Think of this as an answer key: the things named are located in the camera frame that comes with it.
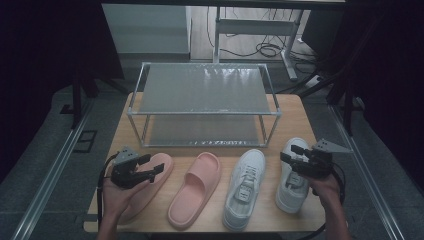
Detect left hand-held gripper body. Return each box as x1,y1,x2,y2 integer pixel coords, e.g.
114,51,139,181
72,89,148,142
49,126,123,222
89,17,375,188
110,146,149,190

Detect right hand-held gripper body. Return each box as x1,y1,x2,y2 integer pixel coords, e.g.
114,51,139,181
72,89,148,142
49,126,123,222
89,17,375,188
294,138,353,180

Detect pink slipper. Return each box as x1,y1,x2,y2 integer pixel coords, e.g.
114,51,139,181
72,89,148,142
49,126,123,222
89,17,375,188
167,151,222,230
118,152,174,225

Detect white sneaker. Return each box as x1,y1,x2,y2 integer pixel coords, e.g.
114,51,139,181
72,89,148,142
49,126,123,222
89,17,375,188
275,137,311,214
222,148,267,232

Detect metal shoe rack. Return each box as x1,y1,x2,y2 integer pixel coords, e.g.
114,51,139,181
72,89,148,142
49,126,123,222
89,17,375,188
126,61,283,148

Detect person's right hand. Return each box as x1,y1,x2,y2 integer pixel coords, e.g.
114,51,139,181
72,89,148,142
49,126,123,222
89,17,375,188
308,173,341,204

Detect black metal stand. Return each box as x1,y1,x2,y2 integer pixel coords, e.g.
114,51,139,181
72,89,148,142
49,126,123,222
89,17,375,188
299,66,365,135
59,59,129,129

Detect white power strip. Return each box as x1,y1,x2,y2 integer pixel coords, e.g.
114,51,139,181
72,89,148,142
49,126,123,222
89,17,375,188
304,74,324,89

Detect dark curtain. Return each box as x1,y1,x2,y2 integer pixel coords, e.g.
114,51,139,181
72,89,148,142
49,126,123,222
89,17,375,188
333,0,424,189
0,0,125,183

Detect white cabinet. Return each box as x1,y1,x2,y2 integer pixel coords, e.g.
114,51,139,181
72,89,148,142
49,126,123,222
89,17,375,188
101,3,193,55

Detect aluminium floor rail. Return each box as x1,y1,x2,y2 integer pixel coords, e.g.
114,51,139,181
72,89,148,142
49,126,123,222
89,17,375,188
328,96,406,240
11,99,95,240

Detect black floor cables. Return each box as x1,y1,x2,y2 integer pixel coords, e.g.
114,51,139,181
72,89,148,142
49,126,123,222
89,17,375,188
206,6,318,65

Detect white desk frame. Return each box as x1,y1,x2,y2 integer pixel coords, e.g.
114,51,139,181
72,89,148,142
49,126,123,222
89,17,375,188
213,6,306,82

